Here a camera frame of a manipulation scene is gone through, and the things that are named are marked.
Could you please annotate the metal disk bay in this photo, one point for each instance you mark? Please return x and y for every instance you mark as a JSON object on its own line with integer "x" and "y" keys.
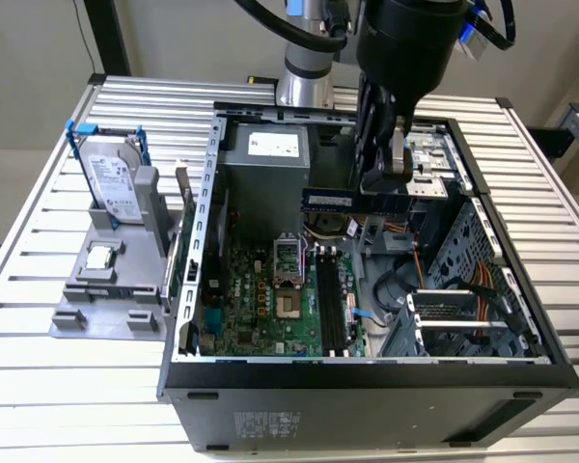
{"x": 444, "y": 325}

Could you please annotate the black case fan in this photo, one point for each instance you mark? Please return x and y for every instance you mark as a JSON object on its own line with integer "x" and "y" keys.
{"x": 217, "y": 251}

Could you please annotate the silver CPU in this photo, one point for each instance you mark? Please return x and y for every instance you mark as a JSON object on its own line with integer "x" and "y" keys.
{"x": 99, "y": 258}

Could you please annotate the grey power supply unit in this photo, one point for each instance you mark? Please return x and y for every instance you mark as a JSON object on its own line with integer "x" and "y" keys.
{"x": 265, "y": 193}

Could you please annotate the green motherboard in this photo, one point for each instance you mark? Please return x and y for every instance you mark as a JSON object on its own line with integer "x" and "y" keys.
{"x": 251, "y": 308}

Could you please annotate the black RAM slot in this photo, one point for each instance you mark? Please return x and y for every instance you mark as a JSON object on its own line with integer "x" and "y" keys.
{"x": 341, "y": 299}
{"x": 336, "y": 299}
{"x": 324, "y": 299}
{"x": 330, "y": 299}

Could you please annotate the green graphics card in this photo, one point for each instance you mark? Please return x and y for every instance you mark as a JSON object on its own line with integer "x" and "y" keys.
{"x": 188, "y": 217}

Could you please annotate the hard disk in blue carrier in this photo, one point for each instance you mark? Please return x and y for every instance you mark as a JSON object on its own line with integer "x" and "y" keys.
{"x": 108, "y": 178}

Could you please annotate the grey parts rack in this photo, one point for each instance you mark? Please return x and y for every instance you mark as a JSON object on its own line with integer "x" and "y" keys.
{"x": 140, "y": 260}

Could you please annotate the metal drive cage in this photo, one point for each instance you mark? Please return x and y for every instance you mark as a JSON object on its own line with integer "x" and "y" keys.
{"x": 432, "y": 185}

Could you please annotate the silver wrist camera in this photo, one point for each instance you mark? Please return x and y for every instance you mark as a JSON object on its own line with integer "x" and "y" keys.
{"x": 473, "y": 38}

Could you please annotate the black block with yellow tip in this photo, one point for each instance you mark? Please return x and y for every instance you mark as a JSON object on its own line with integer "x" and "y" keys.
{"x": 260, "y": 79}

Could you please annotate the teal board connector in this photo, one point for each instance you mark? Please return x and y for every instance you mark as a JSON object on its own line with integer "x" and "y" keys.
{"x": 212, "y": 322}

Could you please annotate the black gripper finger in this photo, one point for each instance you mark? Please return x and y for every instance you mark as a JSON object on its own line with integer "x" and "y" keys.
{"x": 400, "y": 149}
{"x": 366, "y": 135}

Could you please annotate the black PC case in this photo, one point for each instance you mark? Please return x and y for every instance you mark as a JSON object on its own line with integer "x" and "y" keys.
{"x": 366, "y": 415}

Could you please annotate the black steel post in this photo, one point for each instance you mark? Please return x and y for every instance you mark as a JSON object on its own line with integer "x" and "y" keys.
{"x": 108, "y": 43}

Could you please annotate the CPU socket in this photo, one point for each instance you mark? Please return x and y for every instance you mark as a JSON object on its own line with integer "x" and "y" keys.
{"x": 289, "y": 304}

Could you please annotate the green RAM stick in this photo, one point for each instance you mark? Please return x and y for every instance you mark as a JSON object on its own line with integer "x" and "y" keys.
{"x": 328, "y": 198}

